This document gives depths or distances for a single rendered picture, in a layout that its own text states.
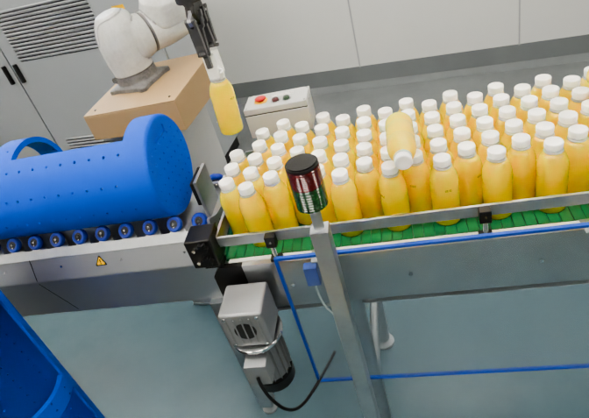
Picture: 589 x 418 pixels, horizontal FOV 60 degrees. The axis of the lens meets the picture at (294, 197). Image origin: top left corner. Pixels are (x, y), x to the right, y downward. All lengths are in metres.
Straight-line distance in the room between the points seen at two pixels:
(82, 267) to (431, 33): 3.09
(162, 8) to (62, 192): 0.83
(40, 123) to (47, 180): 2.37
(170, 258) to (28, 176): 0.43
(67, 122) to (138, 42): 1.78
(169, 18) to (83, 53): 1.40
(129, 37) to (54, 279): 0.87
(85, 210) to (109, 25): 0.77
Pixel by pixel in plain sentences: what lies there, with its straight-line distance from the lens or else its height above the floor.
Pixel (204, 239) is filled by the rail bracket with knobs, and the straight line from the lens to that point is 1.28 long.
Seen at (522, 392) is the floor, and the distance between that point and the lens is 2.08.
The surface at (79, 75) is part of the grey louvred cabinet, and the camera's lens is 3.46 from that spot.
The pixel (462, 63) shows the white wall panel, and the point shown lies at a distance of 4.13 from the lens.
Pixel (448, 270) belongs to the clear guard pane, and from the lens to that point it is 1.25.
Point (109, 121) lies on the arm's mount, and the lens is 1.99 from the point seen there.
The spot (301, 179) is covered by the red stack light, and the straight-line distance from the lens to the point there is 0.93.
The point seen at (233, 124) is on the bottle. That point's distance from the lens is 1.44.
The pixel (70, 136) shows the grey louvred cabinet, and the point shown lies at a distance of 3.77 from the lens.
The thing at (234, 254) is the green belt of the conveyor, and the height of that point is 0.90.
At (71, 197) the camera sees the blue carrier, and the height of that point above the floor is 1.12.
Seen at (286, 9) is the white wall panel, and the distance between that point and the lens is 4.13.
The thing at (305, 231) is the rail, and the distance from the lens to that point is 1.25.
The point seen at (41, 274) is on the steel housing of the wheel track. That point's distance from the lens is 1.75.
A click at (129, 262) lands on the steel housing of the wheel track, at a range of 1.57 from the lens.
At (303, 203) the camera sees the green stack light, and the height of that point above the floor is 1.19.
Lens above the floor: 1.74
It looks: 35 degrees down
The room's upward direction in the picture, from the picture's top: 17 degrees counter-clockwise
